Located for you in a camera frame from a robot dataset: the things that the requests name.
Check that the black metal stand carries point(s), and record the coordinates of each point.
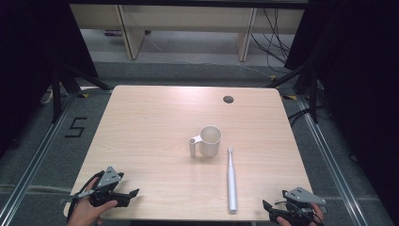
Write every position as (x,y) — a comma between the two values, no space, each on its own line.
(56,94)
(313,94)

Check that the round grey table grommet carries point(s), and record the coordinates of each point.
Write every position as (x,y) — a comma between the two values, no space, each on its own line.
(228,99)

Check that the white electric toothbrush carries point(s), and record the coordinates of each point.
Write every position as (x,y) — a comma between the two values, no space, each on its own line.
(231,185)

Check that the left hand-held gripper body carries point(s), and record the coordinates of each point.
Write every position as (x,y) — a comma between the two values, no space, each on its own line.
(108,179)

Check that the yellow tape piece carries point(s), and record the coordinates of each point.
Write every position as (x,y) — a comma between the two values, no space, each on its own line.
(290,97)
(83,95)

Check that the white cup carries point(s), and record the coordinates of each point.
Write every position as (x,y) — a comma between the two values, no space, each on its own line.
(210,141)

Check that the beige wooden desk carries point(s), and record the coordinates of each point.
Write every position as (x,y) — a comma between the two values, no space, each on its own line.
(188,17)

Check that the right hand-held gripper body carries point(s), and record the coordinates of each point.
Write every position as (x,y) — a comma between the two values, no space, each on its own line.
(303,196)

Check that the person's right hand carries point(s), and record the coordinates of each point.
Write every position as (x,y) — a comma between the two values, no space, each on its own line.
(318,214)

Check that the grey metal floor rail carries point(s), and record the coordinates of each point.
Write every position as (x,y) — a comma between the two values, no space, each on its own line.
(329,157)
(37,157)

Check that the black curtain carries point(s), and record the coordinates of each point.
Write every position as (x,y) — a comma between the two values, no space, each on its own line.
(360,78)
(34,47)

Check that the person's left hand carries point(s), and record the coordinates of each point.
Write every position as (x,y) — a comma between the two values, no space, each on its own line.
(84,214)

